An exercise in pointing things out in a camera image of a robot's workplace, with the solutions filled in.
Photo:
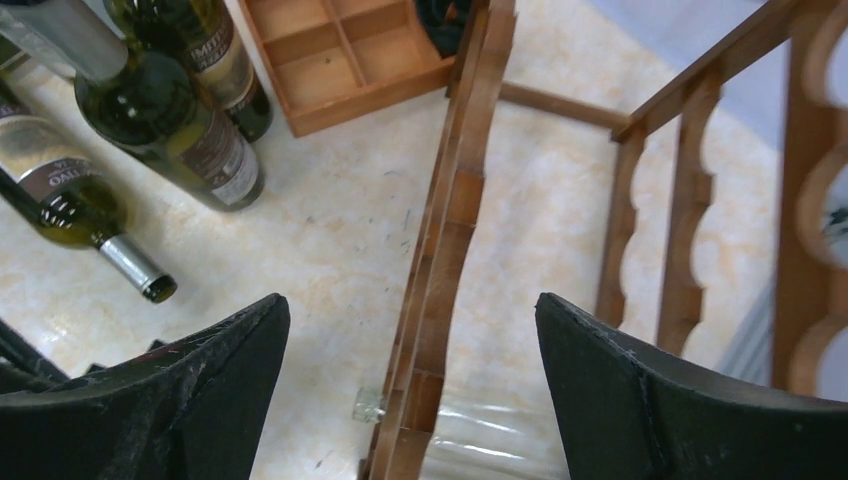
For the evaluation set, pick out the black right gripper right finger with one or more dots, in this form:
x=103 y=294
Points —
x=626 y=409

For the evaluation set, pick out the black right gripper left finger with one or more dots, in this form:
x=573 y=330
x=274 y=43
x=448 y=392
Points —
x=207 y=424

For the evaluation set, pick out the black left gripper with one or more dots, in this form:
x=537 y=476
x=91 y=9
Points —
x=25 y=369

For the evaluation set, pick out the clear glass bottle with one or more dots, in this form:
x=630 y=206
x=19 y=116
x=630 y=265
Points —
x=467 y=439

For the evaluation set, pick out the wooden wine rack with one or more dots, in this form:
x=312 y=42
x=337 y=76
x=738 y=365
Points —
x=811 y=290

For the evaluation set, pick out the green wine bottle lying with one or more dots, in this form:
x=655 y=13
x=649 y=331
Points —
x=67 y=198

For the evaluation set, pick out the standing dark wine bottle front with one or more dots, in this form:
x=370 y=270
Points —
x=149 y=105

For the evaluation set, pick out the standing dark wine bottle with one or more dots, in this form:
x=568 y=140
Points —
x=149 y=105
x=203 y=35

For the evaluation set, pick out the standing dark wine bottle back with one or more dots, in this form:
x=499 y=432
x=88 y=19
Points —
x=203 y=35

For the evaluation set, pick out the orange wooden compartment tray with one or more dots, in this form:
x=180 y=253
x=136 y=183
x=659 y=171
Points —
x=333 y=61

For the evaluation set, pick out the black rolled item right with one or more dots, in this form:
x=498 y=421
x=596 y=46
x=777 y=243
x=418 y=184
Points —
x=444 y=23

